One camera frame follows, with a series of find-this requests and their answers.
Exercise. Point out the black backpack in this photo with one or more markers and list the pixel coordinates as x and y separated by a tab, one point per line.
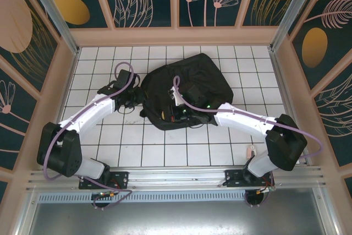
203	72

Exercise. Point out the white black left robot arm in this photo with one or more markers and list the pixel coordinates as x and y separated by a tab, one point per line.
88	114

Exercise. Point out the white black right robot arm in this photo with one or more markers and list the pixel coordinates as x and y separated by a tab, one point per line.
286	147

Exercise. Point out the aluminium mounting rail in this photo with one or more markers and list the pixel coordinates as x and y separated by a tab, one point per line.
176	178

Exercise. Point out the aluminium side rail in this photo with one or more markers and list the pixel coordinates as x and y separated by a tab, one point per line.
61	81
288	81

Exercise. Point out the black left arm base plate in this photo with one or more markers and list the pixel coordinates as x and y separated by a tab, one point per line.
121	179

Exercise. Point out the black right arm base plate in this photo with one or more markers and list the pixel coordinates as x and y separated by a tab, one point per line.
233	178

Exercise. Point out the aluminium frame post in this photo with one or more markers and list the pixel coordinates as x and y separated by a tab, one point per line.
294	9
52	12

